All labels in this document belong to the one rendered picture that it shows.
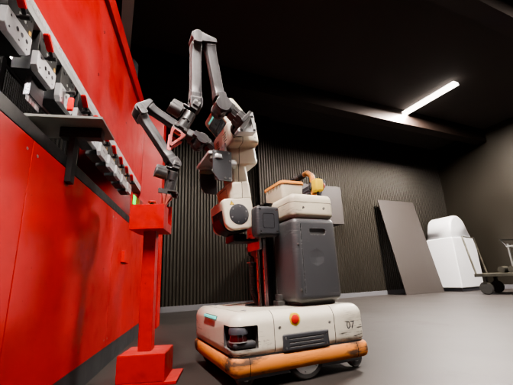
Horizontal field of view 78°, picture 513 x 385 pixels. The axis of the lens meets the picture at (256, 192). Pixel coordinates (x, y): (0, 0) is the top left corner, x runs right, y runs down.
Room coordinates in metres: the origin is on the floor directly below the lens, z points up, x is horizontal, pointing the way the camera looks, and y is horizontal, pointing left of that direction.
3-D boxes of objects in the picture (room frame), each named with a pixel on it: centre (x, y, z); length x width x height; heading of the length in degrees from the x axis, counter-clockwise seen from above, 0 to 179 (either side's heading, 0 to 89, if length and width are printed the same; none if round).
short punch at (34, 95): (1.05, 0.84, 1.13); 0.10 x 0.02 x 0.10; 11
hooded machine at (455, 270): (6.91, -4.15, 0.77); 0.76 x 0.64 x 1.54; 115
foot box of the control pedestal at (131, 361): (1.57, 0.51, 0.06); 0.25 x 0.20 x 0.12; 95
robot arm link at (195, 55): (1.34, 0.27, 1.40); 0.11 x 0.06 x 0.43; 25
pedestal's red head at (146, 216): (1.57, 0.54, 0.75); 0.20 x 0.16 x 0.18; 5
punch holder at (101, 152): (1.81, 0.98, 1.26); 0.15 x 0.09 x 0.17; 11
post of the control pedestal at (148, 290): (1.57, 0.54, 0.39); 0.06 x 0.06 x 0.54; 5
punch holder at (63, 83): (1.23, 0.87, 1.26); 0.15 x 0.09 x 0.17; 11
